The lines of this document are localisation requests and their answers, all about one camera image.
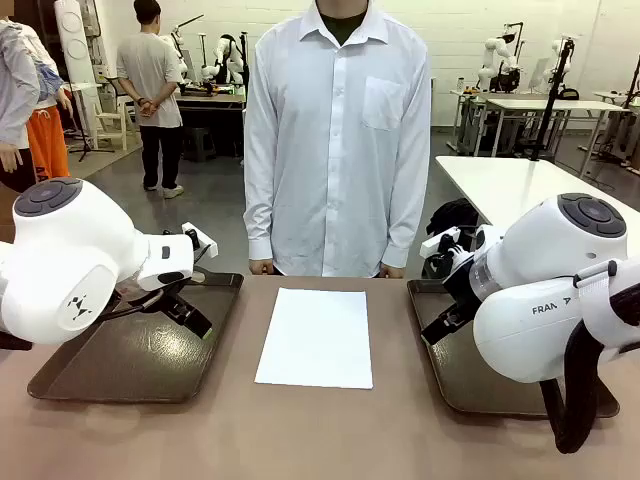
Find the white tower air conditioner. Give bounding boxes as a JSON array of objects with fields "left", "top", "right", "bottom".
[{"left": 53, "top": 0, "right": 97, "bottom": 84}]

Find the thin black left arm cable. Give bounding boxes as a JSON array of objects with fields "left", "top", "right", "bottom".
[{"left": 97, "top": 292, "right": 166, "bottom": 321}]

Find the brown plastic tray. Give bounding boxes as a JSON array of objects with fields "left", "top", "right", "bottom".
[
  {"left": 27, "top": 264, "right": 245, "bottom": 405},
  {"left": 407, "top": 277, "right": 621, "bottom": 419}
]

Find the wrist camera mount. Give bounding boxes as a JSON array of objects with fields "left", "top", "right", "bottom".
[
  {"left": 181, "top": 222, "right": 220, "bottom": 260},
  {"left": 419, "top": 226, "right": 474, "bottom": 274}
]

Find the person in white shirt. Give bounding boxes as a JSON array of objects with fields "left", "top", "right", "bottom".
[{"left": 243, "top": 0, "right": 434, "bottom": 280}]

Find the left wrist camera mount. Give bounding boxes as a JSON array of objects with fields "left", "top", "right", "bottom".
[{"left": 181, "top": 222, "right": 220, "bottom": 260}]

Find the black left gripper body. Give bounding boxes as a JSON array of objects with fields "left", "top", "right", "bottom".
[{"left": 144, "top": 279, "right": 202, "bottom": 310}]

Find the man in grey t-shirt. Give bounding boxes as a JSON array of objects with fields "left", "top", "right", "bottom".
[{"left": 115, "top": 0, "right": 185, "bottom": 200}]

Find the dark background stool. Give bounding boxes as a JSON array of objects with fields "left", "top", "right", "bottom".
[{"left": 182, "top": 127, "right": 217, "bottom": 162}]

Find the person's right forearm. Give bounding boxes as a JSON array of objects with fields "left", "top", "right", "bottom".
[{"left": 243, "top": 164, "right": 279, "bottom": 261}]

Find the white humanoid robot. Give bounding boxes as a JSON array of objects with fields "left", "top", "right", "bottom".
[{"left": 202, "top": 32, "right": 249, "bottom": 86}]

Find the white A4 paper stack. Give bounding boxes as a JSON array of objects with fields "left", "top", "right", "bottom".
[{"left": 254, "top": 287, "right": 375, "bottom": 390}]

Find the black light stand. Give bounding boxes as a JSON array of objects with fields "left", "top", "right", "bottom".
[{"left": 67, "top": 97, "right": 116, "bottom": 164}]

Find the white background desk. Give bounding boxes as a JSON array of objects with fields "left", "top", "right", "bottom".
[{"left": 449, "top": 89, "right": 626, "bottom": 156}]

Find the white table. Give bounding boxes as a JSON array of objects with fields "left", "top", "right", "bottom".
[{"left": 434, "top": 155, "right": 640, "bottom": 229}]

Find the black backpack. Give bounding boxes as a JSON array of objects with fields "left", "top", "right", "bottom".
[{"left": 426, "top": 197, "right": 482, "bottom": 239}]

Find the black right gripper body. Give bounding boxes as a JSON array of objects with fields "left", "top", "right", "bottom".
[{"left": 449, "top": 254, "right": 485, "bottom": 312}]

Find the brown background table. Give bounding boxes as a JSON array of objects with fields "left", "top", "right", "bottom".
[{"left": 174, "top": 89, "right": 249, "bottom": 161}]

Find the black tripod pole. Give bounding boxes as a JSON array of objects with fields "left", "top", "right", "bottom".
[{"left": 517, "top": 37, "right": 576, "bottom": 162}]

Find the person's left forearm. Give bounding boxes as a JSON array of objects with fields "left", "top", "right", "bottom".
[{"left": 382, "top": 164, "right": 432, "bottom": 269}]

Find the white folding chair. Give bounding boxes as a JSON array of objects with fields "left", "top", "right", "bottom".
[{"left": 93, "top": 94, "right": 141, "bottom": 151}]

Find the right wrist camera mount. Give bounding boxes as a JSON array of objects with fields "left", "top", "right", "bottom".
[{"left": 419, "top": 226, "right": 474, "bottom": 274}]

